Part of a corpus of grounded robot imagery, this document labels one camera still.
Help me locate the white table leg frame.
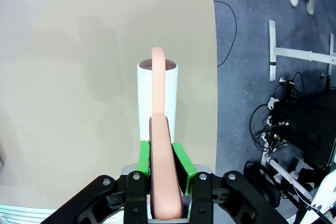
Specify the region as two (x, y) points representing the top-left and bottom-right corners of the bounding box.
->
(267, 19), (336, 82)

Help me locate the aluminium table edge rail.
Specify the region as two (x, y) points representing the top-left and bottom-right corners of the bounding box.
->
(0, 202), (59, 224)

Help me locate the black floor cable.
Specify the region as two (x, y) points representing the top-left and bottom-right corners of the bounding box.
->
(213, 0), (238, 68)

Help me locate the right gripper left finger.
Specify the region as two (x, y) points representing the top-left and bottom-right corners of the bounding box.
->
(48, 140), (153, 224)

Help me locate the black equipment box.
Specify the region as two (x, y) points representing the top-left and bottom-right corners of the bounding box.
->
(272, 87), (336, 162)

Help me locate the white power strip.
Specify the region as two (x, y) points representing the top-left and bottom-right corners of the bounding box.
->
(260, 131), (279, 152)

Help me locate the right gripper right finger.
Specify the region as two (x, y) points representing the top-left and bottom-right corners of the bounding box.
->
(172, 142), (287, 224)

